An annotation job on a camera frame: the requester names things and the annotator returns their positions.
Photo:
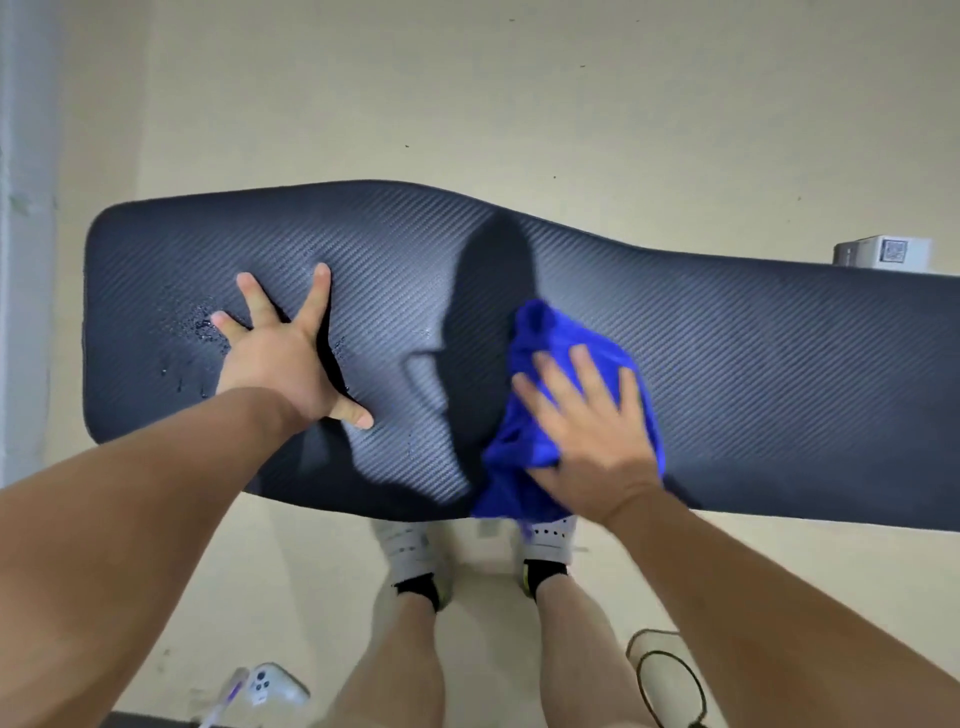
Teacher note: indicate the grey left clog shoe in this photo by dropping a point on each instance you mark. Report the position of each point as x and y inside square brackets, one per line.
[409, 547]

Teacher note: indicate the black padded bench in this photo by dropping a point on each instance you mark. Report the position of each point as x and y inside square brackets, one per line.
[750, 360]

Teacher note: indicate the person's right forearm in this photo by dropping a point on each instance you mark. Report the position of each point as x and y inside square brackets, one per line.
[765, 622]

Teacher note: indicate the person's right leg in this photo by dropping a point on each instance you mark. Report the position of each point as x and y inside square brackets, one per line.
[585, 660]

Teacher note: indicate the grey right clog shoe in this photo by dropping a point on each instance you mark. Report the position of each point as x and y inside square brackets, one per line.
[551, 540]

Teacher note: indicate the person's right hand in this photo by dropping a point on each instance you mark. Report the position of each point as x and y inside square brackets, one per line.
[600, 465]

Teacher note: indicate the person's left forearm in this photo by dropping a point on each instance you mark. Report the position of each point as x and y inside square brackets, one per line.
[135, 540]

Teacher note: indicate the person's left leg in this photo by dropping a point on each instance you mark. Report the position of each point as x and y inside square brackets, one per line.
[390, 667]

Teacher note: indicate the white purple handheld object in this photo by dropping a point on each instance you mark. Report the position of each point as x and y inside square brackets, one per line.
[229, 694]

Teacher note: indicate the white bench frame foot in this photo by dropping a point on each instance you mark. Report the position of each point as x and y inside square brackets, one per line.
[885, 251]

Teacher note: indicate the person's left hand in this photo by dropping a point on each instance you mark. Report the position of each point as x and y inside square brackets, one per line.
[277, 367]

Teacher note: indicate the black left sock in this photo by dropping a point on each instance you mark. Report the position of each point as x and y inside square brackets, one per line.
[420, 589]

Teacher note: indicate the black right sock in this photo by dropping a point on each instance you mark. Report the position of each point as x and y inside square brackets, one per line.
[544, 574]

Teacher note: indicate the grey clog shoe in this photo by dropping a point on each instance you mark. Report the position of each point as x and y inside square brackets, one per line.
[551, 540]
[409, 547]

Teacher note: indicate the person's leg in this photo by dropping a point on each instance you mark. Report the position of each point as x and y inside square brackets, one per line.
[390, 667]
[585, 660]

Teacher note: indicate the black sock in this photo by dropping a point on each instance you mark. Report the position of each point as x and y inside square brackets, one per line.
[544, 574]
[420, 589]

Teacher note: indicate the blue microfiber cloth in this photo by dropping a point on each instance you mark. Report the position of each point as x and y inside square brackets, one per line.
[540, 330]

